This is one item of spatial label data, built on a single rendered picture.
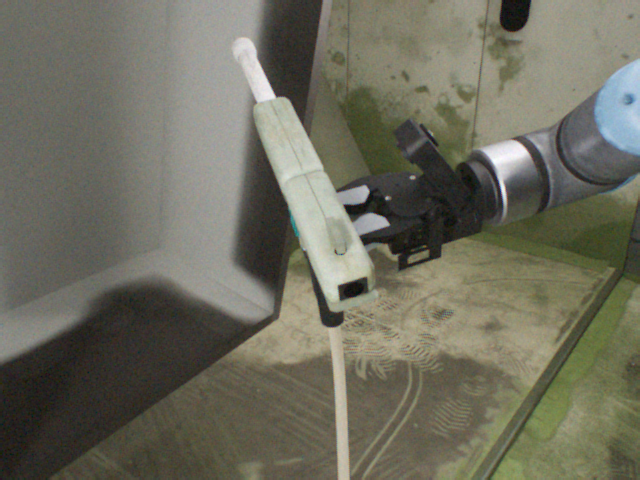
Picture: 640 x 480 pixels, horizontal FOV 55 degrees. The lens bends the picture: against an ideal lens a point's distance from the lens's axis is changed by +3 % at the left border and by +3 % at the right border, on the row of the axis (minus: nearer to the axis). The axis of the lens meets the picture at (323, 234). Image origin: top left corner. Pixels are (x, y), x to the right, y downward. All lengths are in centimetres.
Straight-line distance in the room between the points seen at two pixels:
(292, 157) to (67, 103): 56
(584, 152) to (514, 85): 191
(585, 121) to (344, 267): 27
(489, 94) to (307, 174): 201
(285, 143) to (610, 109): 32
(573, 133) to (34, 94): 80
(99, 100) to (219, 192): 27
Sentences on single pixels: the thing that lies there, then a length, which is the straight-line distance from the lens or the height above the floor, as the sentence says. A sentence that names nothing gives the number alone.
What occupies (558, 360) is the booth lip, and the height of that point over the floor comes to 4.
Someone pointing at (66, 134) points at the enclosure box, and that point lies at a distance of 114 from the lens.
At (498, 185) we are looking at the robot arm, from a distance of 66.
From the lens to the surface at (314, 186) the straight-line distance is 60.
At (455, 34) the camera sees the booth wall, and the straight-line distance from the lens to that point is 263.
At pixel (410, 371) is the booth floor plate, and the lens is 179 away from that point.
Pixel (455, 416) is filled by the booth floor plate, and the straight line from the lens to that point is 166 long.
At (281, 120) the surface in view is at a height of 94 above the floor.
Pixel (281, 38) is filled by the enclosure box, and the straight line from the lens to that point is 103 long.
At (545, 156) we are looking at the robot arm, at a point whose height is 91.
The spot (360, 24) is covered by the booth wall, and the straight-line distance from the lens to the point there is 286.
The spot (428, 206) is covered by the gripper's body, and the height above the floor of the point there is 87.
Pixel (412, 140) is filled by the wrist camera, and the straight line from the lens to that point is 59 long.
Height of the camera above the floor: 108
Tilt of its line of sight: 23 degrees down
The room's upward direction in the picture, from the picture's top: straight up
